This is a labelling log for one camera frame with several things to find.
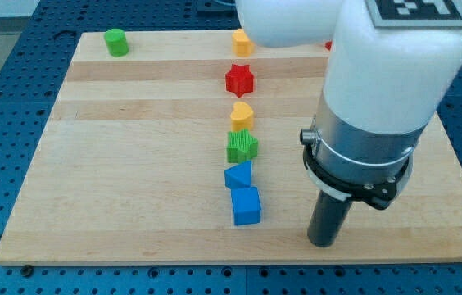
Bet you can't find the yellow heart block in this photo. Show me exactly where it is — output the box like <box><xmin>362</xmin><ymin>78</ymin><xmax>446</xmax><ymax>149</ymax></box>
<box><xmin>229</xmin><ymin>102</ymin><xmax>255</xmax><ymax>131</ymax></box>

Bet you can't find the red star block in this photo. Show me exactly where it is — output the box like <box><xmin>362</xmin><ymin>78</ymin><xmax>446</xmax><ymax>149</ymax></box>
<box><xmin>225</xmin><ymin>64</ymin><xmax>255</xmax><ymax>98</ymax></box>

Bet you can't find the wooden board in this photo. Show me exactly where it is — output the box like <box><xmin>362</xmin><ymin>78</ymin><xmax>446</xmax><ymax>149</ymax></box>
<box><xmin>0</xmin><ymin>30</ymin><xmax>462</xmax><ymax>266</ymax></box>

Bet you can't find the fiducial marker tag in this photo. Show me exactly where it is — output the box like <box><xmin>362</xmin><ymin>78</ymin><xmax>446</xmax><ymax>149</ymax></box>
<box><xmin>365</xmin><ymin>0</ymin><xmax>462</xmax><ymax>28</ymax></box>

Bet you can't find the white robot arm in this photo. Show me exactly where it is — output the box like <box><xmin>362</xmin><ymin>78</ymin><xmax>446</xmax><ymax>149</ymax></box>
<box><xmin>236</xmin><ymin>0</ymin><xmax>462</xmax><ymax>210</ymax></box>

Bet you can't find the blue cube block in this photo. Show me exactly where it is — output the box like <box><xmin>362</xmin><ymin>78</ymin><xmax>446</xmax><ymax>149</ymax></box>
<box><xmin>231</xmin><ymin>187</ymin><xmax>261</xmax><ymax>225</ymax></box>

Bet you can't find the yellow block at top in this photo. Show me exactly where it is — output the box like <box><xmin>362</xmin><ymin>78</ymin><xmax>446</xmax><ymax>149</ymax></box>
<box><xmin>231</xmin><ymin>29</ymin><xmax>255</xmax><ymax>57</ymax></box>

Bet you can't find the green star block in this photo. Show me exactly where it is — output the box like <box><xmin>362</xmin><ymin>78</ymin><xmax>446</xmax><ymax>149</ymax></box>
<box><xmin>226</xmin><ymin>129</ymin><xmax>259</xmax><ymax>163</ymax></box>

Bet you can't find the blue triangle block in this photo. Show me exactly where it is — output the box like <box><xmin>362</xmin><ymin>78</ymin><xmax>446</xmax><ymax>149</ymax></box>
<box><xmin>224</xmin><ymin>161</ymin><xmax>252</xmax><ymax>189</ymax></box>

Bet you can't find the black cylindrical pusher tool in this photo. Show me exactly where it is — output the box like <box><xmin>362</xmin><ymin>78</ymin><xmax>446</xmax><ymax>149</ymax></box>
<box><xmin>307</xmin><ymin>191</ymin><xmax>351</xmax><ymax>247</ymax></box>

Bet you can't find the green cylinder block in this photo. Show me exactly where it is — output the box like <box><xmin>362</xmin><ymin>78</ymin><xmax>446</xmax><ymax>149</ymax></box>
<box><xmin>103</xmin><ymin>28</ymin><xmax>129</xmax><ymax>57</ymax></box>

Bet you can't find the red block behind arm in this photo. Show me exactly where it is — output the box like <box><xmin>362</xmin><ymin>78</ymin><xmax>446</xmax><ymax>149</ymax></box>
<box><xmin>324</xmin><ymin>41</ymin><xmax>333</xmax><ymax>51</ymax></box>

